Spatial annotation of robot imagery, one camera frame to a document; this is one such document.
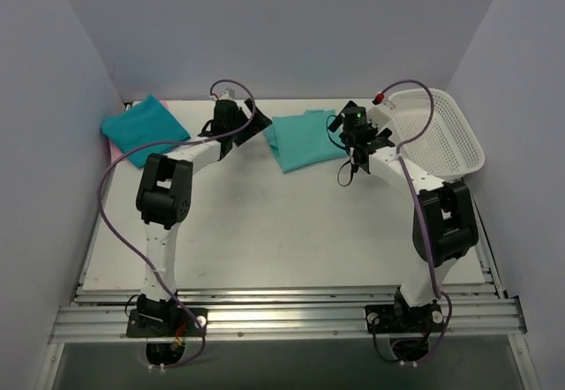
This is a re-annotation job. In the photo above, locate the light green t shirt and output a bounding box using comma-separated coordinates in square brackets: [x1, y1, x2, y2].
[263, 109, 346, 173]

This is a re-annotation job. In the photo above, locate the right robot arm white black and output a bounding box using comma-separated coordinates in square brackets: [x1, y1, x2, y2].
[328, 101, 478, 331]

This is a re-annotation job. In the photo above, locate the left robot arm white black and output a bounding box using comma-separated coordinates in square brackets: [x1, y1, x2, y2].
[136, 99, 272, 336]

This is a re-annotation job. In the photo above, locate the folded teal t shirt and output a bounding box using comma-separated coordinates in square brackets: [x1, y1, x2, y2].
[101, 95, 192, 169]

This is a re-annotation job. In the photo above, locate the white perforated plastic basket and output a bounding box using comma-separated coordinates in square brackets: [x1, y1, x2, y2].
[387, 88, 486, 181]

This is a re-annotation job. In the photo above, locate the folded pink t shirt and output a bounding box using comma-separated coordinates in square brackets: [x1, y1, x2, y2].
[108, 100, 170, 162]

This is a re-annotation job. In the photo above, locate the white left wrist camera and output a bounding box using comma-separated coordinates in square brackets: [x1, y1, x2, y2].
[212, 87, 236, 101]

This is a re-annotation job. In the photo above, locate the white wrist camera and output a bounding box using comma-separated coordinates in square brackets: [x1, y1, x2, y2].
[212, 87, 236, 101]
[367, 93, 396, 130]

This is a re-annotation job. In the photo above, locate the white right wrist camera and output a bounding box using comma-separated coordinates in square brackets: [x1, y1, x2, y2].
[367, 93, 396, 130]

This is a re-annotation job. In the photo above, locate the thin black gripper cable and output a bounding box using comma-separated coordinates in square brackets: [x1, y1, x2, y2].
[326, 114, 361, 187]

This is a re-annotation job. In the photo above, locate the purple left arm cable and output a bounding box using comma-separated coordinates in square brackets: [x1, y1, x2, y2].
[96, 79, 257, 369]

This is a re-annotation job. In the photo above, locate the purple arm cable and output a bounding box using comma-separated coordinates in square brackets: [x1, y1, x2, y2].
[96, 79, 257, 369]
[373, 79, 452, 363]

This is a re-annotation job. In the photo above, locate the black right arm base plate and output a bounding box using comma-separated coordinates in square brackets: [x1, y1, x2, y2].
[364, 304, 445, 334]

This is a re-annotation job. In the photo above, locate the aluminium rail frame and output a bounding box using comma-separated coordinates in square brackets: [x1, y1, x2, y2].
[39, 177, 542, 390]

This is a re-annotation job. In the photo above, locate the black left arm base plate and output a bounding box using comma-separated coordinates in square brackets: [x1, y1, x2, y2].
[125, 307, 208, 338]

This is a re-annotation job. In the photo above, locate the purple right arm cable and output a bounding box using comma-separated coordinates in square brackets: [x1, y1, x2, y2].
[373, 79, 452, 363]

